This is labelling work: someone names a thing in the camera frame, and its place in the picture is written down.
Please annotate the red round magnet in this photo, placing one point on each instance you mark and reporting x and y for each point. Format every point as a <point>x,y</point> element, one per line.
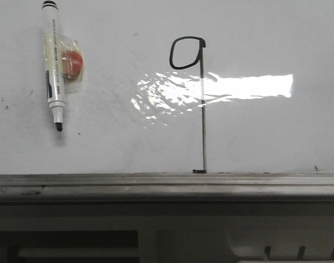
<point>72,64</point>

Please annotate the white whiteboard marker pen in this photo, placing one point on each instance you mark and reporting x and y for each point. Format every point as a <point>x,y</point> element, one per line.
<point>55,82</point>

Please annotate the white whiteboard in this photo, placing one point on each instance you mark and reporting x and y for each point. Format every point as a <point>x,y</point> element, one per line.
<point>242,86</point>

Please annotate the grey aluminium whiteboard tray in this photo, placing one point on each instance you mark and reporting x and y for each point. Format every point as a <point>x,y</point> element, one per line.
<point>155,187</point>

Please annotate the grey appliance below board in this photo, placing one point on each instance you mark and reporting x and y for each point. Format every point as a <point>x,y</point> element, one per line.
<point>168,232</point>

